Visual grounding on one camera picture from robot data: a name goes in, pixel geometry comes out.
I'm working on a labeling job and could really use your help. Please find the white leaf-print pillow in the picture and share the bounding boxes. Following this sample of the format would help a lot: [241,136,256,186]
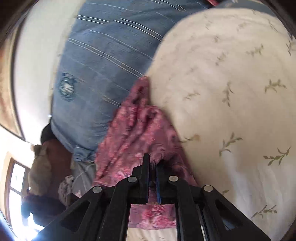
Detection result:
[147,8,295,240]

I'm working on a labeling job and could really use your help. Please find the olive cloth on cushion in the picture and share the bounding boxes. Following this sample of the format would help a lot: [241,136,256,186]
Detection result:
[28,145,52,196]

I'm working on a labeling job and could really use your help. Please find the crumpled grey cloth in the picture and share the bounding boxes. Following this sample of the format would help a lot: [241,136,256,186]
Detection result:
[58,175,74,207]

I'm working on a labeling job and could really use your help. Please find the blue plaid pillow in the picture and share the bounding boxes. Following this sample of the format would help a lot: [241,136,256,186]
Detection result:
[51,1,211,162]

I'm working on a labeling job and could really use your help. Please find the grey star-print bedding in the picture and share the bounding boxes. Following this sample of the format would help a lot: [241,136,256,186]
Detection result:
[71,160,96,198]

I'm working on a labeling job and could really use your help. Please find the pink floral garment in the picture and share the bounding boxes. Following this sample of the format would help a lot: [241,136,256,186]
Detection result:
[92,76,200,230]

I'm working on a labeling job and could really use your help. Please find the brown cushion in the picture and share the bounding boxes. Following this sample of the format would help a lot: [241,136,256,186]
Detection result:
[44,139,72,199]

